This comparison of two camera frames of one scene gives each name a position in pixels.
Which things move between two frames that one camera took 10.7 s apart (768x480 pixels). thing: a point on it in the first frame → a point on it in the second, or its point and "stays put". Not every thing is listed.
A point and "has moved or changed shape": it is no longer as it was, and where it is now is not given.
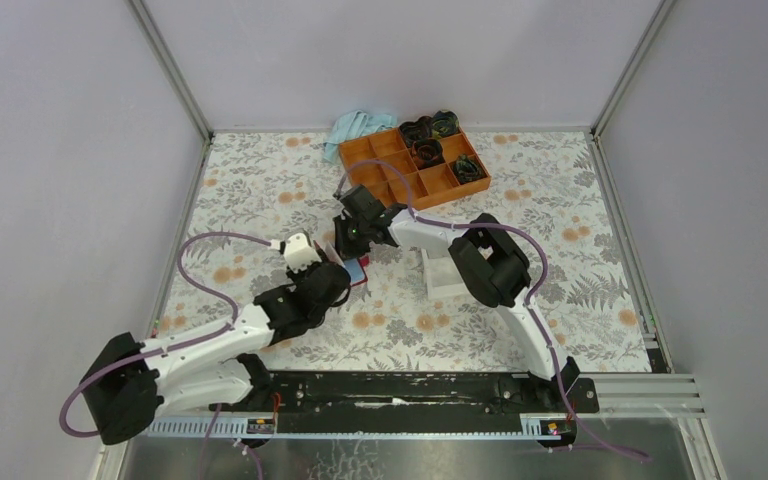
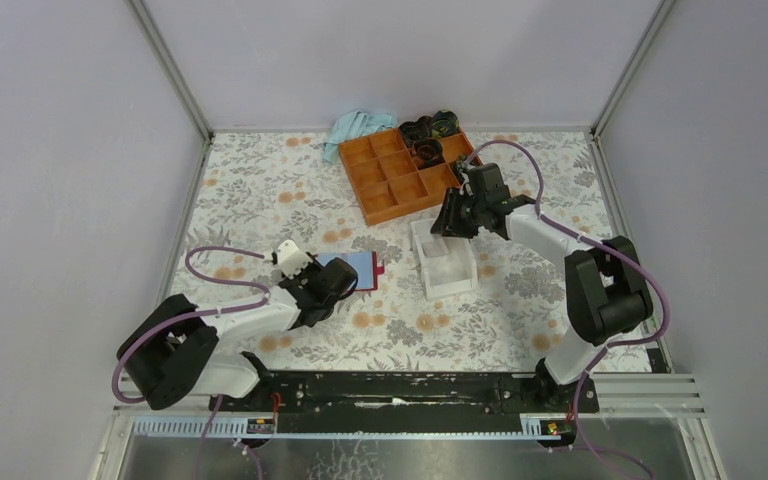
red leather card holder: [356, 269] has moved or changed shape
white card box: [442, 280] stays put
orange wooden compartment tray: [461, 173] stays put
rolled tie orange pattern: [427, 152] stays put
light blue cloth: [355, 125] stays put
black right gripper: [344, 249] → [447, 222]
